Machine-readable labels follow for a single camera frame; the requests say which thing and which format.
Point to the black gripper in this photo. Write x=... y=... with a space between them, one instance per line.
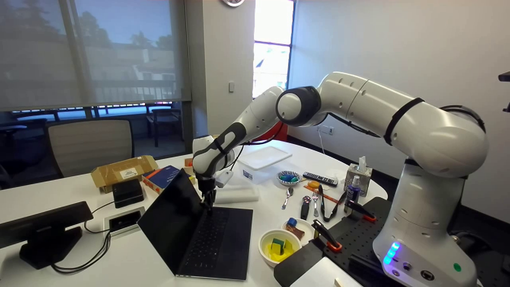
x=205 y=184

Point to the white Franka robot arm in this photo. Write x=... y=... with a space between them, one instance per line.
x=371 y=137

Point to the black laptop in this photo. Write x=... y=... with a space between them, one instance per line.
x=204 y=233

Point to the blue and red book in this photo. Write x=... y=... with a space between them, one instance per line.
x=161 y=177

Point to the small black box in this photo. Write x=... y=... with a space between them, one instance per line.
x=127 y=192

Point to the green block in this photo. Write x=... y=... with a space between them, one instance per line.
x=277 y=246

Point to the clear bowl with blue items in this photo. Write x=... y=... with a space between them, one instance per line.
x=288 y=177

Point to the yellow bowl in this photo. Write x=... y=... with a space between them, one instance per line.
x=279 y=247

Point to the blue cube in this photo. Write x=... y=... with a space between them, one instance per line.
x=291 y=222

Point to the brown cardboard box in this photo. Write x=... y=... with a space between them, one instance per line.
x=122 y=172

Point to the white power strip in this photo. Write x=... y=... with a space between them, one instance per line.
x=118 y=220

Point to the brown wooden block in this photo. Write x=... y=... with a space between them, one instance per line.
x=294 y=231

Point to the dark chair by window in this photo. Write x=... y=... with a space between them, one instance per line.
x=164 y=118

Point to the black marker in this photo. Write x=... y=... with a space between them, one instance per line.
x=304 y=208

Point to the orange small tool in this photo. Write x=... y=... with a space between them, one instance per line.
x=312 y=187

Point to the black flat pad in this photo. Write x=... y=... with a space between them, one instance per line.
x=296 y=263

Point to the black remote control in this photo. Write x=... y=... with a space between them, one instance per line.
x=318 y=179

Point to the black clamp orange tip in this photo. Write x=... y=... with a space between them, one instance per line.
x=326 y=238
x=361 y=211

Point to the beige office chair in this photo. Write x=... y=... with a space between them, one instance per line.
x=89 y=144

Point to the white paper sheet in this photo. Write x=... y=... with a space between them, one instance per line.
x=325 y=275

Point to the clear bottle with tissue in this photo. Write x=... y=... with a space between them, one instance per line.
x=357 y=180

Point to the black monitor on stand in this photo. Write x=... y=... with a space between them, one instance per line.
x=41 y=231

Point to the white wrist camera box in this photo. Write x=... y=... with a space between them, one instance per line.
x=223 y=176

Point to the white wall switch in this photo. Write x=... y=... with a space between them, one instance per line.
x=231 y=86

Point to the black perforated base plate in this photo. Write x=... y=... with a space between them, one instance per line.
x=360 y=241

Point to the round wall clock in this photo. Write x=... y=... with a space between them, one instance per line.
x=232 y=2

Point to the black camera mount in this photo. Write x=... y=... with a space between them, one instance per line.
x=503 y=88

